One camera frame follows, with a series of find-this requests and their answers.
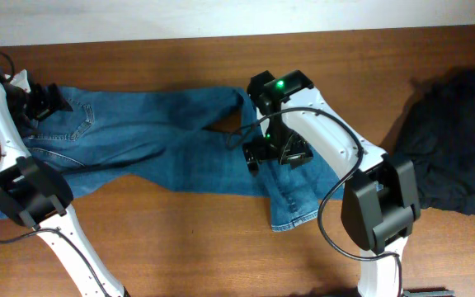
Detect blue denim jeans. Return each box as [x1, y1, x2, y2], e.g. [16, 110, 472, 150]
[0, 87, 338, 232]

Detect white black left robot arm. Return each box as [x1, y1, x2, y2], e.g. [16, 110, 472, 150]
[0, 53, 129, 297]

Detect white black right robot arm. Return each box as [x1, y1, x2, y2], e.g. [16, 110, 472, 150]
[239, 70, 421, 296]

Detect black cloth garment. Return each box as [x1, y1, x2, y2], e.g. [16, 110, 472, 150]
[395, 68, 475, 215]

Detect grey metal bracket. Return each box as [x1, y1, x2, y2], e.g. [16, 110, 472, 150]
[402, 290, 456, 297]

